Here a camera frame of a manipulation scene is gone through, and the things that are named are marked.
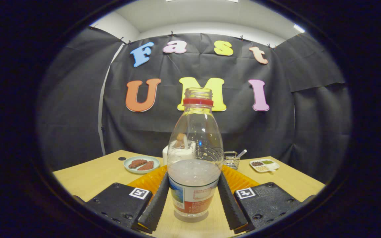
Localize white toaster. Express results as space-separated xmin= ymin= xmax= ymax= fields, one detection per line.
xmin=162 ymin=132 xmax=196 ymax=166

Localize pale green plate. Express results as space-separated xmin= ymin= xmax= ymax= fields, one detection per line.
xmin=124 ymin=156 xmax=160 ymax=174

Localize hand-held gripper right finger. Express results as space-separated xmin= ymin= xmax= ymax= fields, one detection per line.
xmin=218 ymin=165 xmax=315 ymax=233

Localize wooden table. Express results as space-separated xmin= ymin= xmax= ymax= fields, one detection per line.
xmin=52 ymin=150 xmax=326 ymax=238

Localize metal wire basket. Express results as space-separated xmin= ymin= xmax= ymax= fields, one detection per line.
xmin=223 ymin=151 xmax=241 ymax=170

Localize clear plastic juice bottle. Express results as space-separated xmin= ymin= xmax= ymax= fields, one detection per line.
xmin=167 ymin=87 xmax=225 ymax=218

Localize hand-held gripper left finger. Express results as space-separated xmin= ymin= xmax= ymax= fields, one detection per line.
xmin=73 ymin=165 xmax=170 ymax=233

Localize white divided spice dish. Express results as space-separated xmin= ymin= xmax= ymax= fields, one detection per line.
xmin=249 ymin=159 xmax=280 ymax=173

